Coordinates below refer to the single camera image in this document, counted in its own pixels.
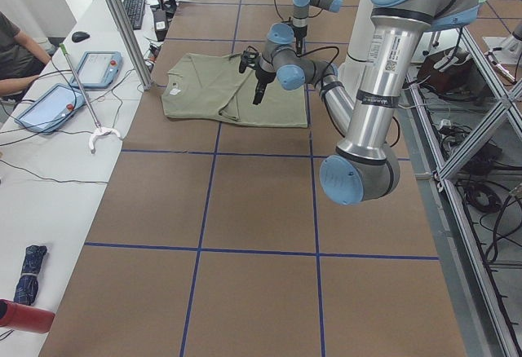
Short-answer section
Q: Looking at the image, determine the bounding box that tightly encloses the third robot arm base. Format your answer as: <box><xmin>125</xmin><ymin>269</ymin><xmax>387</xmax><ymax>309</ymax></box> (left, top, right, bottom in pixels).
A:
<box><xmin>483</xmin><ymin>22</ymin><xmax>521</xmax><ymax>65</ymax></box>

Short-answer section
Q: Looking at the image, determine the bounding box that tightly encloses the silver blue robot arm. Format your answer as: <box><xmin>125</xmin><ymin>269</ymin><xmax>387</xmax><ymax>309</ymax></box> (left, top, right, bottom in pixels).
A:
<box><xmin>240</xmin><ymin>0</ymin><xmax>479</xmax><ymax>205</ymax></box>
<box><xmin>290</xmin><ymin>0</ymin><xmax>343</xmax><ymax>55</ymax></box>

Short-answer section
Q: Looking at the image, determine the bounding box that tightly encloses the reacher grabber stick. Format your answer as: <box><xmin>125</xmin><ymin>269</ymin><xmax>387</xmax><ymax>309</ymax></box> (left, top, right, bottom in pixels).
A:
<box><xmin>59</xmin><ymin>43</ymin><xmax>122</xmax><ymax>154</ymax></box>

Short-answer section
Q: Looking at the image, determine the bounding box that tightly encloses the black power adapter box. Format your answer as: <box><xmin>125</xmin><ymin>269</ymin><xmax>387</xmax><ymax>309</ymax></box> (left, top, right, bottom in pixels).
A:
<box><xmin>153</xmin><ymin>9</ymin><xmax>169</xmax><ymax>42</ymax></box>

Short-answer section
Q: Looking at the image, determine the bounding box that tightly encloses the aluminium frame post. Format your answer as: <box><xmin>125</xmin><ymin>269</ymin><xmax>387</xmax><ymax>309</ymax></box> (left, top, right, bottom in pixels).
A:
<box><xmin>105</xmin><ymin>0</ymin><xmax>153</xmax><ymax>90</ymax></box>

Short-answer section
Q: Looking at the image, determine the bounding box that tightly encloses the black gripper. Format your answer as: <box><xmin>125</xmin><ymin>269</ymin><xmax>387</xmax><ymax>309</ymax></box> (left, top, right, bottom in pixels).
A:
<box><xmin>253</xmin><ymin>61</ymin><xmax>272</xmax><ymax>105</ymax></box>
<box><xmin>295</xmin><ymin>27</ymin><xmax>307</xmax><ymax>55</ymax></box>

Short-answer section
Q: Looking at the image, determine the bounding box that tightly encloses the olive green long-sleeve shirt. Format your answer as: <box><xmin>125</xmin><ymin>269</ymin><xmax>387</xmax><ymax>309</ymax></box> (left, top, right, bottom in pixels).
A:
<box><xmin>161</xmin><ymin>53</ymin><xmax>307</xmax><ymax>128</ymax></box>

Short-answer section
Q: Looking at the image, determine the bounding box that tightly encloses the blue teach pendant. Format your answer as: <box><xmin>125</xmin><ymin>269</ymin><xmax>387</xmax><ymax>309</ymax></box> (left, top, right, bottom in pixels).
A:
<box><xmin>76</xmin><ymin>51</ymin><xmax>122</xmax><ymax>90</ymax></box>
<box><xmin>15</xmin><ymin>84</ymin><xmax>85</xmax><ymax>134</ymax></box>

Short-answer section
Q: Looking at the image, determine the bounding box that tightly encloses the black computer mouse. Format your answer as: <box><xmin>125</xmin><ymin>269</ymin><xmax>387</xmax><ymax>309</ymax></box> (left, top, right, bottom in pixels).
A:
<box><xmin>71</xmin><ymin>31</ymin><xmax>91</xmax><ymax>43</ymax></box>

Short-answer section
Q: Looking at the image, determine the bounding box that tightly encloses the near blue teach pendant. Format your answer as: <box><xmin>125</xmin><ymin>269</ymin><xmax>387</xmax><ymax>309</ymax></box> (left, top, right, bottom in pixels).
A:
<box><xmin>15</xmin><ymin>84</ymin><xmax>85</xmax><ymax>134</ymax></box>

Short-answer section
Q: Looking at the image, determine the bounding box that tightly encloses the far blue teach pendant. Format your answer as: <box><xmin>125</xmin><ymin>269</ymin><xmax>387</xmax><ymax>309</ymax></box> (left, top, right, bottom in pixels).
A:
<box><xmin>76</xmin><ymin>51</ymin><xmax>122</xmax><ymax>90</ymax></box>

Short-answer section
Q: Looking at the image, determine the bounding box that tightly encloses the seated person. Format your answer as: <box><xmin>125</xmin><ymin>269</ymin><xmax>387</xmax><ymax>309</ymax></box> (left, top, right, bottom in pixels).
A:
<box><xmin>1</xmin><ymin>13</ymin><xmax>51</xmax><ymax>97</ymax></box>

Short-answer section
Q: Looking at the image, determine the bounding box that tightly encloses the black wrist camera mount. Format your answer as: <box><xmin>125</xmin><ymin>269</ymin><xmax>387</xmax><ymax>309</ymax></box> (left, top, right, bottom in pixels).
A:
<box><xmin>238</xmin><ymin>47</ymin><xmax>260</xmax><ymax>73</ymax></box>

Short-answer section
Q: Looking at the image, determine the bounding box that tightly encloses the aluminium side frame rail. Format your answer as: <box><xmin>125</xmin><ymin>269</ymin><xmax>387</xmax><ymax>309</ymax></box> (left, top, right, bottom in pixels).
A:
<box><xmin>402</xmin><ymin>18</ymin><xmax>521</xmax><ymax>356</ymax></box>

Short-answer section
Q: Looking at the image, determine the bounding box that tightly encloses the red bottle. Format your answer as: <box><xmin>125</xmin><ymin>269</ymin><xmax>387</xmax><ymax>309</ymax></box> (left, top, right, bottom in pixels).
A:
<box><xmin>1</xmin><ymin>299</ymin><xmax>55</xmax><ymax>333</ymax></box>

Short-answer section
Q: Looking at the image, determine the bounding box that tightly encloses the folded dark blue umbrella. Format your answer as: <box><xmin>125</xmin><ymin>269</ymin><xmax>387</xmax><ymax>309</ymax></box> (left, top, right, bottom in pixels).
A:
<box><xmin>13</xmin><ymin>245</ymin><xmax>47</xmax><ymax>306</ymax></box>

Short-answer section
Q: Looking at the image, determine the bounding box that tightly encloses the black keyboard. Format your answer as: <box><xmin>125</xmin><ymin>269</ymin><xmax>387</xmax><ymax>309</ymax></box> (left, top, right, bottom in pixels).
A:
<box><xmin>122</xmin><ymin>0</ymin><xmax>146</xmax><ymax>30</ymax></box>

